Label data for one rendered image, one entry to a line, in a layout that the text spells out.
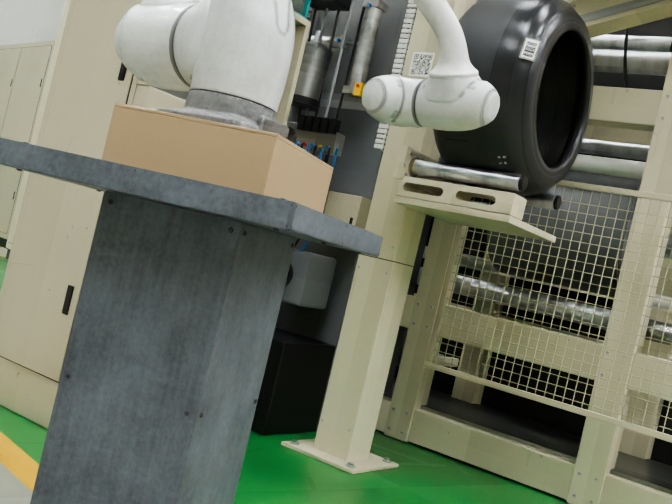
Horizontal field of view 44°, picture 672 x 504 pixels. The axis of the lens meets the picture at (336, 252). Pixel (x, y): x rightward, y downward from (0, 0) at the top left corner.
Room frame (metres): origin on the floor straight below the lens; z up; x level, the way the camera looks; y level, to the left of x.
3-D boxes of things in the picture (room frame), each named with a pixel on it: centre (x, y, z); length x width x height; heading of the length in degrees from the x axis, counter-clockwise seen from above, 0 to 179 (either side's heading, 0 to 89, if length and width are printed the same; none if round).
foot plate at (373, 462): (2.54, -0.16, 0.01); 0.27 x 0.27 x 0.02; 55
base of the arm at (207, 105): (1.41, 0.21, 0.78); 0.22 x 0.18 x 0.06; 63
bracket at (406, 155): (2.52, -0.23, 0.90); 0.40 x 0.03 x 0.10; 145
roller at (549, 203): (2.53, -0.46, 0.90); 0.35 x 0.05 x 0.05; 55
